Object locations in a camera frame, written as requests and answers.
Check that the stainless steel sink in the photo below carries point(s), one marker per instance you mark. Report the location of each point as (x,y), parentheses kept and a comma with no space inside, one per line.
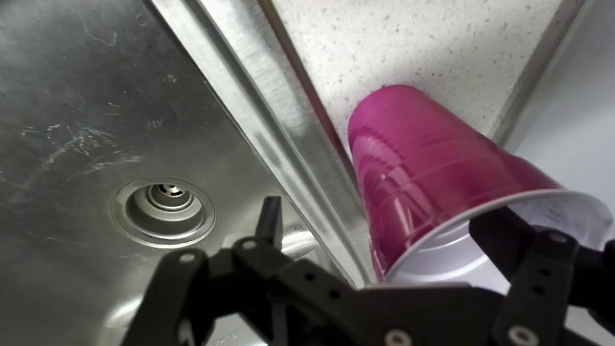
(120,105)

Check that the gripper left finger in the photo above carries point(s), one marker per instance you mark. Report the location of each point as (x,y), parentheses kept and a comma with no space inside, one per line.
(298,283)

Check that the magenta plastic cup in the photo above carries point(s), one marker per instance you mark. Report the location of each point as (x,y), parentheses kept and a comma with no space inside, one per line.
(423,163)

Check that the round sink drain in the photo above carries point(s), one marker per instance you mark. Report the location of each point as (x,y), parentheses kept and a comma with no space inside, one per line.
(163,211)

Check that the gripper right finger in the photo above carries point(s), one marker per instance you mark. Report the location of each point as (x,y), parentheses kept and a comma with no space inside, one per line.
(543,278)

